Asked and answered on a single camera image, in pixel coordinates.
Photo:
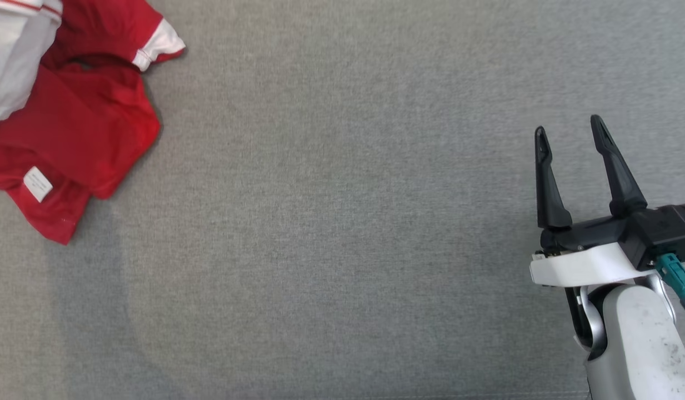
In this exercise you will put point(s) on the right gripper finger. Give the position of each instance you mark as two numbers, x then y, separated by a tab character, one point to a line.
549	194
620	178

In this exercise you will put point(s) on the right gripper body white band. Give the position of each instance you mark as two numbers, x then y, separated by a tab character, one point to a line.
584	264

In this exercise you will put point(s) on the red and white garment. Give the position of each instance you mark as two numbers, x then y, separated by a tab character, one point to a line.
81	128

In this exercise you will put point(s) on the right wrist teal connector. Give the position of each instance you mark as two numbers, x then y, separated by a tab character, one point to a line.
674	278

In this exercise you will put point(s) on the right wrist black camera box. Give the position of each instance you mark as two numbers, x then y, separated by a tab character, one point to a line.
664	230

